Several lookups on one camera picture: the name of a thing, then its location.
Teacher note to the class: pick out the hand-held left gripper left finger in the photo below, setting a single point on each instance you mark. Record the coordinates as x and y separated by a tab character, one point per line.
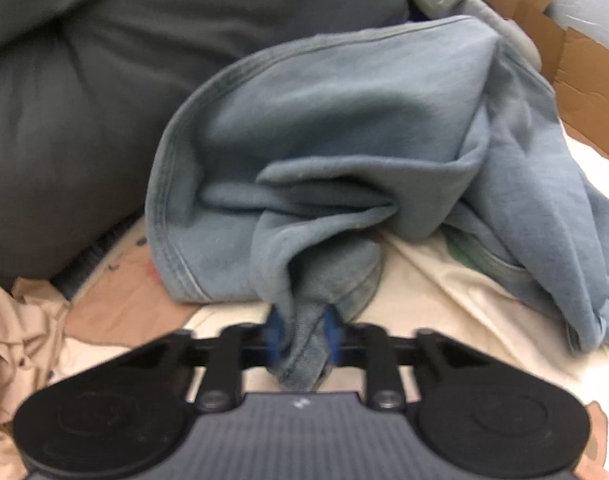
276	336

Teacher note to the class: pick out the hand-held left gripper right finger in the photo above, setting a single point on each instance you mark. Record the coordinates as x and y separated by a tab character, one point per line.
332	336

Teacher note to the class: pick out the light blue denim pants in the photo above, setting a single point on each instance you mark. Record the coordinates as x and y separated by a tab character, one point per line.
334	110

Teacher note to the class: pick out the printed cream bed sheet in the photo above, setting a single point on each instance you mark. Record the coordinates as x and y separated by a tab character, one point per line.
484	300

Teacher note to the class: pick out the dark ribbed cloth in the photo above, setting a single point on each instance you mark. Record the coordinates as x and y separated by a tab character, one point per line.
84	262

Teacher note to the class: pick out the beige crumpled cloth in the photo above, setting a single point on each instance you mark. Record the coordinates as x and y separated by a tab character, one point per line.
14	340

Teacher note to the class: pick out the dark grey garment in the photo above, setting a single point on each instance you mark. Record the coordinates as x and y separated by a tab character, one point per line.
84	110

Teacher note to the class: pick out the brown cardboard sheet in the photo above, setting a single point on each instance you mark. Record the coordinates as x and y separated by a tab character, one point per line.
589	85

